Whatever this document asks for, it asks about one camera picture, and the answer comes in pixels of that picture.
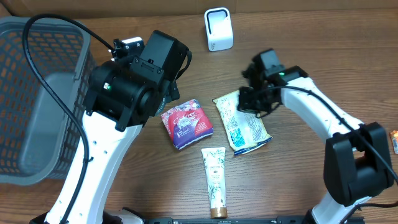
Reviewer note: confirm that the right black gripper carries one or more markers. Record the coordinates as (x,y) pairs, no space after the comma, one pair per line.
(244,105)

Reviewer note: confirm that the white cream tube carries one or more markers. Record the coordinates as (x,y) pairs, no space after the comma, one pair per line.
(214,163)

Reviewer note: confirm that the red purple pad pack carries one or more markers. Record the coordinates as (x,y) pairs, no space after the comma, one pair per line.
(187,123)

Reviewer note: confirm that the orange Kleenex tissue pack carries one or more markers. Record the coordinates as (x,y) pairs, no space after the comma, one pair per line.
(394,139)

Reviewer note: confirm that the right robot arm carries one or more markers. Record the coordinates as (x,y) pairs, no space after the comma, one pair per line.
(357,163)

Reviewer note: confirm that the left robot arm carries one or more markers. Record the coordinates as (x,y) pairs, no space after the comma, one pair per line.
(122,95)

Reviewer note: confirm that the white barcode scanner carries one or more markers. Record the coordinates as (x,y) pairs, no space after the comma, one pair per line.
(219,29)

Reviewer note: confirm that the grey plastic shopping basket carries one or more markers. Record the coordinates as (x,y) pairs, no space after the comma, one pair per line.
(38,140)

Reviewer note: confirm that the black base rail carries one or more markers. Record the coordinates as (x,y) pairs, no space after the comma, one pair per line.
(277,220)

